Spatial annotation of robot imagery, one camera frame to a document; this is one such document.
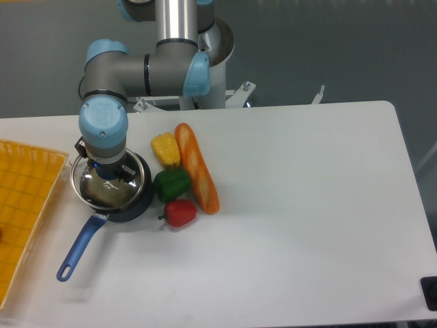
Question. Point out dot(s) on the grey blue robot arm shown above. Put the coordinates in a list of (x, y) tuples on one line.
[(178, 67)]

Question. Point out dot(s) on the yellow bell pepper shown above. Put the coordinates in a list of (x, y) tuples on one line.
[(166, 150)]

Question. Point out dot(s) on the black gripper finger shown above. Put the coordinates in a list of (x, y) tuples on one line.
[(125, 173), (81, 149)]

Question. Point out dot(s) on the green bell pepper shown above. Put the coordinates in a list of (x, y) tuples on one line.
[(170, 184)]

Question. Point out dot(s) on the red bell pepper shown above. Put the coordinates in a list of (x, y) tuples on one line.
[(178, 213)]

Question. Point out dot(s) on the wrapped bread slice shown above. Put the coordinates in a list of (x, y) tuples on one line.
[(106, 193)]

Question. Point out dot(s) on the black object table corner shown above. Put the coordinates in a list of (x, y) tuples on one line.
[(429, 288)]

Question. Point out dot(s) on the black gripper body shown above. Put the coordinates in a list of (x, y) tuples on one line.
[(104, 157)]

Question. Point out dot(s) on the glass lid blue knob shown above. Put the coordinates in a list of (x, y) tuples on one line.
[(133, 161)]

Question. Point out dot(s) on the black pan blue handle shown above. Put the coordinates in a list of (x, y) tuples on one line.
[(97, 220)]

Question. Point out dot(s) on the orange baguette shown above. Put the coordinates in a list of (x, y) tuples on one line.
[(202, 184)]

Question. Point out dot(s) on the white bracket right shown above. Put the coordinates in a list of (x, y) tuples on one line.
[(319, 96)]

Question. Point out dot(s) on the yellow woven basket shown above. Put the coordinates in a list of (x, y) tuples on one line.
[(29, 175)]

